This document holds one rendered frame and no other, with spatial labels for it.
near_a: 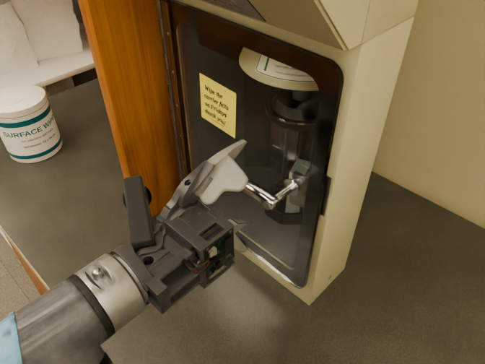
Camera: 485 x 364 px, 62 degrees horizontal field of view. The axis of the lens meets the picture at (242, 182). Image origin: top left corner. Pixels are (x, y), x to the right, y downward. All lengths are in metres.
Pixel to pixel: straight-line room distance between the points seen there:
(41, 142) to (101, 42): 0.49
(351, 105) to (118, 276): 0.30
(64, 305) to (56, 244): 0.48
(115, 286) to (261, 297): 0.37
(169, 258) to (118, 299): 0.07
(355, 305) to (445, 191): 0.37
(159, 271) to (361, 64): 0.30
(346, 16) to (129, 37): 0.39
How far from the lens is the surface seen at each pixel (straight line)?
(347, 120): 0.47
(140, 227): 0.48
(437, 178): 1.00
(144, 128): 0.76
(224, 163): 0.49
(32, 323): 0.43
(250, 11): 0.45
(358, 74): 0.45
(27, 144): 1.10
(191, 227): 0.46
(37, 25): 1.65
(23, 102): 1.07
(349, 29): 0.40
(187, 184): 0.48
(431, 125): 0.94
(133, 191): 0.52
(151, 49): 0.72
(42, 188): 1.04
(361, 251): 0.84
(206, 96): 0.62
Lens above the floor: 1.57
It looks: 42 degrees down
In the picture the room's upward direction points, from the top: straight up
